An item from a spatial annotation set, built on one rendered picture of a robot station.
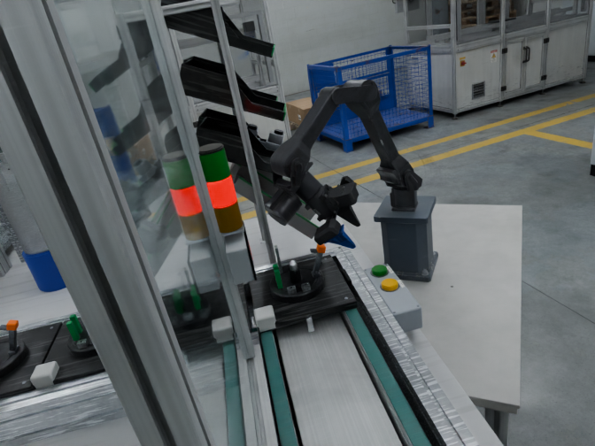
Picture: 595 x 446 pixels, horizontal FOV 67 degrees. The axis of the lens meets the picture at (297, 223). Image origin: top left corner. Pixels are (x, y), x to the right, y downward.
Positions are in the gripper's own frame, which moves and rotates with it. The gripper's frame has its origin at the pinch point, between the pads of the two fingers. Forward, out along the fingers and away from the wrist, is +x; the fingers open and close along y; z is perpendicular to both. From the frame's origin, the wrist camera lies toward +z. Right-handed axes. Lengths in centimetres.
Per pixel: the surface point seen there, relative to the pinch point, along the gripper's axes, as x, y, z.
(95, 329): -38, -73, 33
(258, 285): -1.8, -5.5, -29.1
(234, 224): -24.2, -24.3, -1.2
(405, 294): 19.6, -6.8, 2.2
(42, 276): -44, 3, -104
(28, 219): -59, 9, -91
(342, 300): 10.4, -11.0, -8.7
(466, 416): 31.1, -33.0, 9.4
